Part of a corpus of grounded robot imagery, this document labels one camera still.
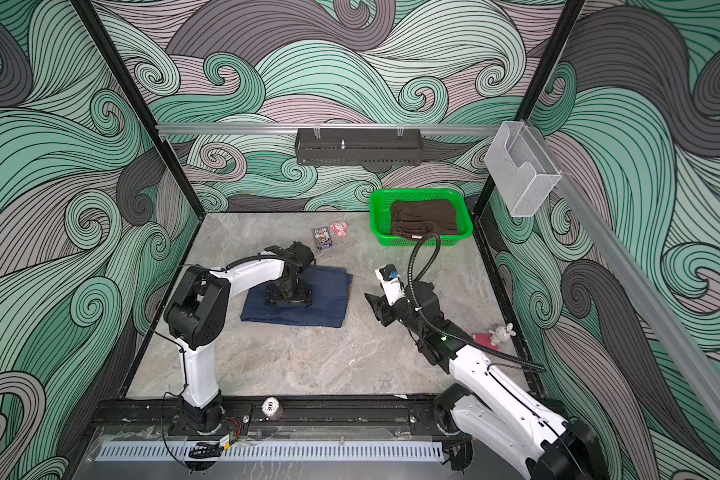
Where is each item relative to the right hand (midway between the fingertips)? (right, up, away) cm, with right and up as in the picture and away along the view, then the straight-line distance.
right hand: (375, 290), depth 77 cm
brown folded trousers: (+19, +21, +36) cm, 46 cm away
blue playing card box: (-18, +14, +33) cm, 40 cm away
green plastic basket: (+5, +20, +40) cm, 45 cm away
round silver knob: (-25, -27, -8) cm, 38 cm away
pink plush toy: (-11, +17, +34) cm, 40 cm away
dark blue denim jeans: (-13, -4, +18) cm, 23 cm away
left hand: (-25, -7, +16) cm, 30 cm away
